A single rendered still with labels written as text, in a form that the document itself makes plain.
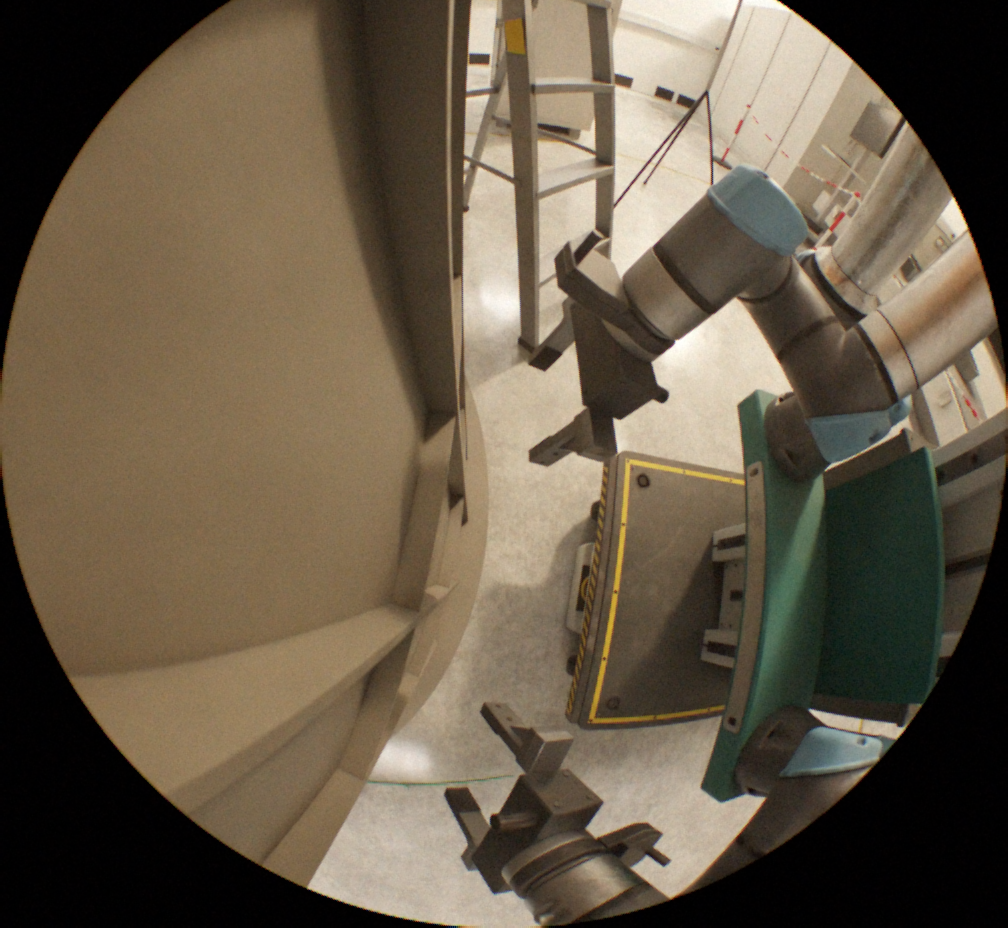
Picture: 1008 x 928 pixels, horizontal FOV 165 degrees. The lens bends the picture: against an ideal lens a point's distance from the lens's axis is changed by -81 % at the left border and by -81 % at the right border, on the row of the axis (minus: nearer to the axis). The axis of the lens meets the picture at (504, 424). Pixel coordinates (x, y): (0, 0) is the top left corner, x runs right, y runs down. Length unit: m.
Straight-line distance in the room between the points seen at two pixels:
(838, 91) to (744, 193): 5.07
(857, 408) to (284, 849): 0.50
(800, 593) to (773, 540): 0.11
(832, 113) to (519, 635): 5.58
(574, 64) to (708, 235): 3.19
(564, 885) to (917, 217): 0.62
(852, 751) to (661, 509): 0.74
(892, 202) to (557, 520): 1.10
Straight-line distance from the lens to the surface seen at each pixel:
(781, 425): 0.57
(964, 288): 0.34
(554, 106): 3.48
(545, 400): 1.26
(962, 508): 0.66
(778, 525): 0.56
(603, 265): 0.29
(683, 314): 0.28
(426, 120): 0.15
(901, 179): 0.48
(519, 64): 1.01
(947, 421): 3.83
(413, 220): 0.18
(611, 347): 0.29
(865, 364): 0.32
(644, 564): 0.86
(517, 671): 1.15
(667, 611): 0.90
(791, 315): 0.33
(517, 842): 0.32
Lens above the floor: 1.09
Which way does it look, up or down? 66 degrees down
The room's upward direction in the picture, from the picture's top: 12 degrees clockwise
